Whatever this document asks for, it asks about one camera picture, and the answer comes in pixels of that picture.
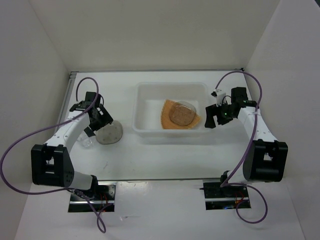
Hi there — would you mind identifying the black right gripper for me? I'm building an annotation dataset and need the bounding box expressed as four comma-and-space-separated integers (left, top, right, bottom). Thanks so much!
204, 100, 236, 128

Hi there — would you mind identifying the clear glass plate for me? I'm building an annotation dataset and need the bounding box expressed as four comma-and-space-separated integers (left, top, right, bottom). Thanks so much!
95, 120, 123, 145
168, 101, 197, 127

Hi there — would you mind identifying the woven bamboo basket tray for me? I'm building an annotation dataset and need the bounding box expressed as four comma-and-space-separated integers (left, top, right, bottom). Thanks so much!
160, 99, 202, 130

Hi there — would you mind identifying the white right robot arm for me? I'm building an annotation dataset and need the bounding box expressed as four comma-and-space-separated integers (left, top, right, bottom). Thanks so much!
204, 87, 288, 197

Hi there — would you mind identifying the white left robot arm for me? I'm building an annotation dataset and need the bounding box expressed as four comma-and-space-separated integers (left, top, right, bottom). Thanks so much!
31, 91, 113, 200

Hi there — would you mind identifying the translucent plastic bin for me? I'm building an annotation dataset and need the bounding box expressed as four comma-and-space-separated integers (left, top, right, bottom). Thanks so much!
132, 82, 211, 144

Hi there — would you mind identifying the clear plastic cup front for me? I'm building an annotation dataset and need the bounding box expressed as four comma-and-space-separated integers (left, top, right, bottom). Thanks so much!
77, 132, 96, 148

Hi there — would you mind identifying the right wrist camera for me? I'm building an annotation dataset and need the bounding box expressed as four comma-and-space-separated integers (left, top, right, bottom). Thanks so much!
211, 89, 226, 106

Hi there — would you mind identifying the aluminium table frame rail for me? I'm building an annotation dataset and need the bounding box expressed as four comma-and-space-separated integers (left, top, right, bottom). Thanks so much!
57, 71, 78, 124

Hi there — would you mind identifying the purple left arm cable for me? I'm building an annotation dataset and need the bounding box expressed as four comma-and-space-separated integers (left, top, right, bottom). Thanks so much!
0, 76, 115, 233

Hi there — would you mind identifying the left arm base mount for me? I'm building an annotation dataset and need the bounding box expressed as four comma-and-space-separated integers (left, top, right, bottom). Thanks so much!
68, 181, 117, 213

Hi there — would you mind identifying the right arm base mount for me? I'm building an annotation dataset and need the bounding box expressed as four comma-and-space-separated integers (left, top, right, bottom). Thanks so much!
200, 179, 251, 211

